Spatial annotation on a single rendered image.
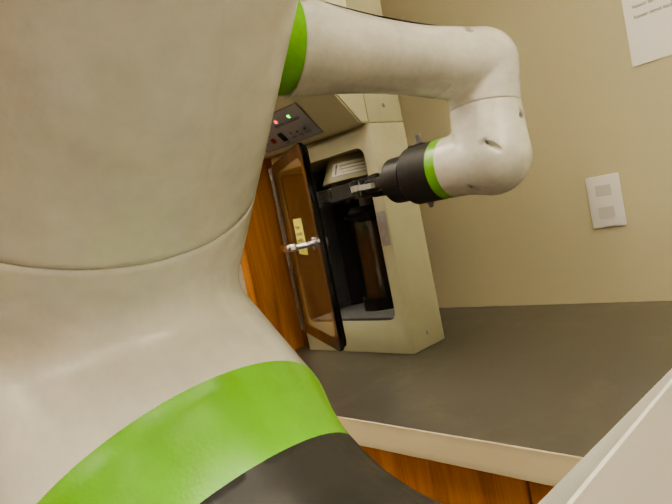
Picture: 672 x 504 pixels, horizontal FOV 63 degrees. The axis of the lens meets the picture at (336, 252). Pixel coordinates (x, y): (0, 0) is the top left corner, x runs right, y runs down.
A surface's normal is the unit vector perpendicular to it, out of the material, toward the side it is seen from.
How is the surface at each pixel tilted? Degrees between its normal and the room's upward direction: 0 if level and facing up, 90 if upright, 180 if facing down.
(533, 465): 90
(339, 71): 137
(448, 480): 90
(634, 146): 90
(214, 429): 57
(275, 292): 90
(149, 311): 101
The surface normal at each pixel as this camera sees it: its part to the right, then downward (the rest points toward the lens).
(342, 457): 0.51, -0.84
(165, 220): 0.64, 0.60
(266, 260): 0.69, -0.10
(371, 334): -0.70, 0.18
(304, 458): 0.40, -0.81
